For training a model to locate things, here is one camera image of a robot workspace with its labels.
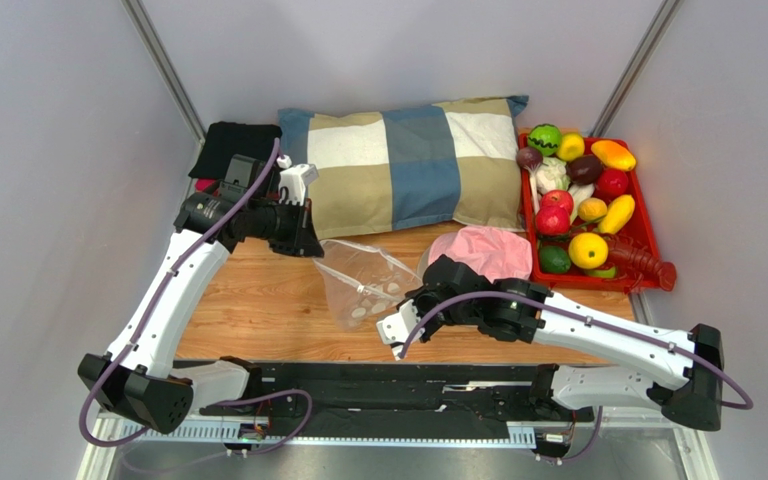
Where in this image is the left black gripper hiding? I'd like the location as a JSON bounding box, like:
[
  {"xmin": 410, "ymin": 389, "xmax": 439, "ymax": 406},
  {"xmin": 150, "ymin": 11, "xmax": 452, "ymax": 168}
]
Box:
[{"xmin": 248, "ymin": 196, "xmax": 323, "ymax": 258}]

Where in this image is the clear dotted zip bag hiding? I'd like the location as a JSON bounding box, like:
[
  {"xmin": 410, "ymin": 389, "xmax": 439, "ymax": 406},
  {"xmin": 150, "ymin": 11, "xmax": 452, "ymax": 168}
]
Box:
[{"xmin": 313, "ymin": 239, "xmax": 421, "ymax": 330}]

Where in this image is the yellow apple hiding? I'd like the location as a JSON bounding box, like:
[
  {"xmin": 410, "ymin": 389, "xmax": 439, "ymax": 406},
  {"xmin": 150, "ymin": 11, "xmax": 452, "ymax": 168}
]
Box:
[{"xmin": 567, "ymin": 232, "xmax": 609, "ymax": 270}]

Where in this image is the red apple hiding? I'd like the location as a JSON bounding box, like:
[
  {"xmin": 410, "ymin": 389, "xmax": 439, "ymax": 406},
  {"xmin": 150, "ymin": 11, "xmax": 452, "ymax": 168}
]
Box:
[
  {"xmin": 535, "ymin": 205, "xmax": 571, "ymax": 236},
  {"xmin": 540, "ymin": 190, "xmax": 575, "ymax": 215}
]

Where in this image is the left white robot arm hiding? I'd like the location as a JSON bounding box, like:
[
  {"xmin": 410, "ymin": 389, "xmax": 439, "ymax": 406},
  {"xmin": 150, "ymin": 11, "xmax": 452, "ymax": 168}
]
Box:
[{"xmin": 78, "ymin": 153, "xmax": 324, "ymax": 434}]

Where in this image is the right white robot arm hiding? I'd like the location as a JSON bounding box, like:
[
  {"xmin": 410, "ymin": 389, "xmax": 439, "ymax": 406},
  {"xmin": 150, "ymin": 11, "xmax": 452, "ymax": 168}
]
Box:
[{"xmin": 377, "ymin": 256, "xmax": 726, "ymax": 432}]

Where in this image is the yellow lemon top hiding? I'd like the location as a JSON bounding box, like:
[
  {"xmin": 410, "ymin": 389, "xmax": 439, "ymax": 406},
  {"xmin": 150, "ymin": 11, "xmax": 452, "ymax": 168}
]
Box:
[{"xmin": 555, "ymin": 132, "xmax": 585, "ymax": 162}]

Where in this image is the pink bucket hat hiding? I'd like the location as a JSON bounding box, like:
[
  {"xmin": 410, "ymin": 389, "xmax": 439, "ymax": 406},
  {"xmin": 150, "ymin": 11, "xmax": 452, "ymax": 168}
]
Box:
[{"xmin": 417, "ymin": 226, "xmax": 534, "ymax": 281}]

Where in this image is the pink folded cloth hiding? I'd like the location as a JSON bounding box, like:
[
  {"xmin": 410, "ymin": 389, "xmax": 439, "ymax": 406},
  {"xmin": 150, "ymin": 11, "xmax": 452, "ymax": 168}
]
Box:
[{"xmin": 194, "ymin": 179, "xmax": 216, "ymax": 192}]

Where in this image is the black folded cloth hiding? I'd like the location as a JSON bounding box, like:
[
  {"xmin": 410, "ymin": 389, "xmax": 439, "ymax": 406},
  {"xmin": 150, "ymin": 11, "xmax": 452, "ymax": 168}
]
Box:
[{"xmin": 188, "ymin": 122, "xmax": 282, "ymax": 180}]

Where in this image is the green avocado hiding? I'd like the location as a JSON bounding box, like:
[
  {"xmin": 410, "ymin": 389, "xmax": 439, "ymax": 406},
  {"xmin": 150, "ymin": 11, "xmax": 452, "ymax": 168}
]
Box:
[{"xmin": 538, "ymin": 245, "xmax": 572, "ymax": 275}]

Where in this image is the checkered blue beige pillow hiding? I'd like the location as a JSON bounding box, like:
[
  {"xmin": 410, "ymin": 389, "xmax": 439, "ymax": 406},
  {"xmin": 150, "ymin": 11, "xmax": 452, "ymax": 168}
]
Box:
[{"xmin": 278, "ymin": 95, "xmax": 529, "ymax": 239}]

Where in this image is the purple onion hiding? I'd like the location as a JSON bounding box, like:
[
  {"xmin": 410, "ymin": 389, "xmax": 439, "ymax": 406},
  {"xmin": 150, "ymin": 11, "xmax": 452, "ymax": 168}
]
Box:
[{"xmin": 516, "ymin": 146, "xmax": 544, "ymax": 172}]

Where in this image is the red plastic tray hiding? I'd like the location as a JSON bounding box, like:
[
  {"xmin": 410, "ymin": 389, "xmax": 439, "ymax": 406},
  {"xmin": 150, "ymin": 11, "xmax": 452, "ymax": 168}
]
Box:
[{"xmin": 521, "ymin": 171, "xmax": 662, "ymax": 294}]

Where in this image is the white radish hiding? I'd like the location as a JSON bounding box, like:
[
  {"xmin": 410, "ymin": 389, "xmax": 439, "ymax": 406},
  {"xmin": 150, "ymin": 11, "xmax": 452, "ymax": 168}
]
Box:
[{"xmin": 568, "ymin": 183, "xmax": 596, "ymax": 224}]

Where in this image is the orange small fruit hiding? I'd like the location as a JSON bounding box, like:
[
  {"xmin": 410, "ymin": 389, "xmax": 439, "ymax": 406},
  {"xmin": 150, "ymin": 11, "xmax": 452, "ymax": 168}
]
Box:
[{"xmin": 577, "ymin": 198, "xmax": 608, "ymax": 222}]

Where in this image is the green lime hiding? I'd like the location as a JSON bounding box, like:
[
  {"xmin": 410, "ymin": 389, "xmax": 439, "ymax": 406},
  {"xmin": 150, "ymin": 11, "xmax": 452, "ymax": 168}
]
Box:
[{"xmin": 583, "ymin": 265, "xmax": 617, "ymax": 279}]

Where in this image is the green watermelon ball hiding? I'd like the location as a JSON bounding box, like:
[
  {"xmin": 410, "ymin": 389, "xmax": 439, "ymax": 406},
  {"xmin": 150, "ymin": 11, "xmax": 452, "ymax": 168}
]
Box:
[{"xmin": 527, "ymin": 124, "xmax": 562, "ymax": 157}]

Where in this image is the dark purple fruit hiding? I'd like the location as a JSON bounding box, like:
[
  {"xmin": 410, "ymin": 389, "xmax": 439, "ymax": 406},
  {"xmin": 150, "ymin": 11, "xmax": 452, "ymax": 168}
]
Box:
[{"xmin": 566, "ymin": 155, "xmax": 604, "ymax": 185}]

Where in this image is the red toy lobster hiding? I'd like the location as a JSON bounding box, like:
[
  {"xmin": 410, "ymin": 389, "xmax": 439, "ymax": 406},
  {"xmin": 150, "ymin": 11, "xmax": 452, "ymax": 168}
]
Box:
[{"xmin": 606, "ymin": 237, "xmax": 677, "ymax": 293}]

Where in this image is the yellow banana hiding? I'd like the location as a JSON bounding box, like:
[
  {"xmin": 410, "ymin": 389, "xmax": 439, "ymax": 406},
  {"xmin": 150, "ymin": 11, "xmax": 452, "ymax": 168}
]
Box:
[{"xmin": 596, "ymin": 194, "xmax": 636, "ymax": 235}]

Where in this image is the red tomato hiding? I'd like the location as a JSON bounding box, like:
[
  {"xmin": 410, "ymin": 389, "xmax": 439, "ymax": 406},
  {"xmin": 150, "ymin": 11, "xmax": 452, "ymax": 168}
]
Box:
[{"xmin": 594, "ymin": 169, "xmax": 629, "ymax": 202}]

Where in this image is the orange yellow mango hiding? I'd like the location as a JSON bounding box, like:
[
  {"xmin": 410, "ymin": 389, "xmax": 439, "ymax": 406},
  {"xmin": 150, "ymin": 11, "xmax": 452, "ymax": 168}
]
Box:
[{"xmin": 591, "ymin": 140, "xmax": 637, "ymax": 172}]

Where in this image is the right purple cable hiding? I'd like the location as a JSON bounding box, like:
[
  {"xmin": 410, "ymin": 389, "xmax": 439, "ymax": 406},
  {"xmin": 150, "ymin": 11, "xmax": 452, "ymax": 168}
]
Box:
[{"xmin": 399, "ymin": 290, "xmax": 755, "ymax": 465}]

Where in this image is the purple cable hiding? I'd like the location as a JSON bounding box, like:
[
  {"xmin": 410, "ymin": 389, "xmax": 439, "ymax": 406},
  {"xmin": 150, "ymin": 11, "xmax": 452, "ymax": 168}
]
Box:
[
  {"xmin": 77, "ymin": 137, "xmax": 315, "ymax": 461},
  {"xmin": 399, "ymin": 290, "xmax": 755, "ymax": 465}
]

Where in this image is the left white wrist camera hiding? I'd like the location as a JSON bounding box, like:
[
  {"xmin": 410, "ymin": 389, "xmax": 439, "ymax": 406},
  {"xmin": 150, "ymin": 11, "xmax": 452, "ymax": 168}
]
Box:
[{"xmin": 276, "ymin": 154, "xmax": 319, "ymax": 205}]

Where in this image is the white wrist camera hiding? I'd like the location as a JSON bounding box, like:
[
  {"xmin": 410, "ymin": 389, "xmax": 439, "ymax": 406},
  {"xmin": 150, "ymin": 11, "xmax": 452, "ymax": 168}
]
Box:
[
  {"xmin": 276, "ymin": 154, "xmax": 319, "ymax": 205},
  {"xmin": 376, "ymin": 300, "xmax": 421, "ymax": 361}
]

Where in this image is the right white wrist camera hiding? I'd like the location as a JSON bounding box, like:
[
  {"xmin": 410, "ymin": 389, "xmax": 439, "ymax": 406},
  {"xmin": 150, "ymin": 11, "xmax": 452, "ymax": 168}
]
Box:
[{"xmin": 376, "ymin": 300, "xmax": 421, "ymax": 361}]

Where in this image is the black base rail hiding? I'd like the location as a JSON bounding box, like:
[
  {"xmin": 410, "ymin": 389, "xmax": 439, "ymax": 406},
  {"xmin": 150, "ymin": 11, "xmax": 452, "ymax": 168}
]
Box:
[{"xmin": 199, "ymin": 361, "xmax": 596, "ymax": 440}]

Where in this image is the left aluminium frame post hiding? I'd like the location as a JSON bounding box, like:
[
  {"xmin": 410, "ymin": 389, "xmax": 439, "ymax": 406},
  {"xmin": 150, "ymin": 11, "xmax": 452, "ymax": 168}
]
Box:
[{"xmin": 121, "ymin": 0, "xmax": 206, "ymax": 145}]

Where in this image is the aluminium frame post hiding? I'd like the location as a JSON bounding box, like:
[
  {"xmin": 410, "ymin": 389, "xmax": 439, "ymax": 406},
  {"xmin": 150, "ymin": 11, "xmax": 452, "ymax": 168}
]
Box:
[
  {"xmin": 121, "ymin": 0, "xmax": 206, "ymax": 145},
  {"xmin": 589, "ymin": 0, "xmax": 684, "ymax": 137}
]

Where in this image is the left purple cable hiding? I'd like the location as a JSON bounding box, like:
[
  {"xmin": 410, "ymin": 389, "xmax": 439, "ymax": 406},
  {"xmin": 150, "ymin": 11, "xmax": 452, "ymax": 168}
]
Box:
[{"xmin": 77, "ymin": 137, "xmax": 315, "ymax": 461}]

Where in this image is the right aluminium frame post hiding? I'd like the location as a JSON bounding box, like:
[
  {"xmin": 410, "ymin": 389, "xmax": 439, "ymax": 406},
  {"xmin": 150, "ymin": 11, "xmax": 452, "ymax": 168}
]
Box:
[{"xmin": 589, "ymin": 0, "xmax": 684, "ymax": 137}]

